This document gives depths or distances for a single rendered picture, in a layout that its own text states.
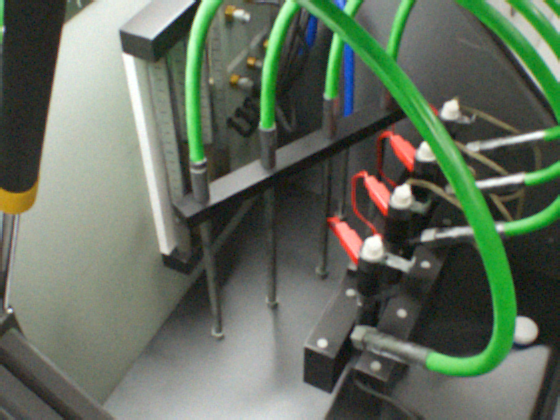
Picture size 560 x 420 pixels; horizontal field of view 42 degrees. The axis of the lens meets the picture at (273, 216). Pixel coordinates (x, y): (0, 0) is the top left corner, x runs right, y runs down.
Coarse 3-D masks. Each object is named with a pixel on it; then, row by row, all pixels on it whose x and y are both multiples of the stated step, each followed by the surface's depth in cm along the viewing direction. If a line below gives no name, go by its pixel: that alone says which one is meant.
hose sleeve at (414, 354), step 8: (368, 336) 64; (376, 336) 64; (384, 336) 63; (392, 336) 63; (368, 344) 64; (376, 344) 63; (384, 344) 62; (392, 344) 62; (400, 344) 61; (408, 344) 60; (416, 344) 60; (376, 352) 64; (384, 352) 62; (392, 352) 61; (400, 352) 60; (408, 352) 60; (416, 352) 59; (424, 352) 58; (432, 352) 58; (400, 360) 61; (408, 360) 60; (416, 360) 59; (424, 360) 58; (424, 368) 58
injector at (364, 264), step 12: (360, 252) 74; (384, 252) 74; (360, 264) 74; (372, 264) 73; (360, 276) 75; (372, 276) 75; (360, 288) 77; (372, 288) 76; (384, 288) 77; (396, 288) 76; (360, 300) 79; (372, 300) 78; (384, 300) 77; (360, 312) 80; (372, 312) 80; (360, 324) 82
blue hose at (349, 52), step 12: (336, 0) 89; (312, 24) 94; (312, 36) 96; (300, 48) 98; (348, 48) 92; (348, 60) 93; (348, 72) 94; (348, 84) 96; (348, 96) 97; (348, 108) 98
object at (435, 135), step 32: (224, 0) 57; (320, 0) 48; (192, 32) 63; (352, 32) 46; (192, 64) 66; (384, 64) 45; (192, 96) 70; (416, 96) 45; (192, 128) 73; (192, 160) 77; (448, 160) 45; (480, 192) 45; (480, 224) 45; (512, 288) 47; (512, 320) 48
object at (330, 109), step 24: (360, 0) 73; (504, 0) 66; (528, 0) 66; (552, 24) 66; (336, 48) 79; (552, 48) 67; (336, 72) 81; (336, 96) 84; (336, 120) 86; (552, 168) 76
